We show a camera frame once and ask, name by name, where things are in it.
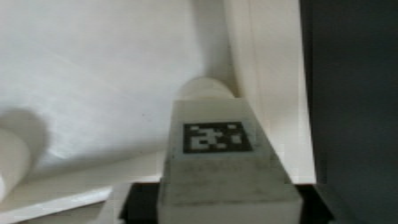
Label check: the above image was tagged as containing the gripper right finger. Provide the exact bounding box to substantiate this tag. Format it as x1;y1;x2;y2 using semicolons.
297;184;333;224

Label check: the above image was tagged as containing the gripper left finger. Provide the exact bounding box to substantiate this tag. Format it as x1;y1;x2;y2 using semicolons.
119;182;160;224

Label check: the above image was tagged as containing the white furniture leg with tag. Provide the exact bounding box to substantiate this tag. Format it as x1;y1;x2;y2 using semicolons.
157;77;302;224

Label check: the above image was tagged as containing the white square tabletop part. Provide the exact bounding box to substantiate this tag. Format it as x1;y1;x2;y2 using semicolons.
0;0;317;224

